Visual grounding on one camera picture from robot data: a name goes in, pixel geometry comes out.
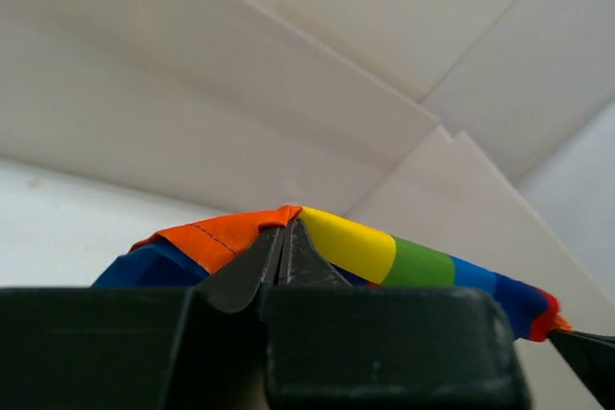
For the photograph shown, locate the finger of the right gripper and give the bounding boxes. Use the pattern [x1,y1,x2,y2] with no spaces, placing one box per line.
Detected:
[549,330,615,410]

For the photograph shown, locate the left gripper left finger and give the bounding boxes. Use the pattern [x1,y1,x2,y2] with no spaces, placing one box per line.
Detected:
[195,228,286,313]

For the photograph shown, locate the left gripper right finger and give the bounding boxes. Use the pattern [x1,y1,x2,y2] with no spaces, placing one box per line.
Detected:
[281,219,350,288]

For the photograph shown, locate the rainbow striped shorts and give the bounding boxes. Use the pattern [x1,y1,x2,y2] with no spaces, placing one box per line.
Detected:
[94,205,572,342]

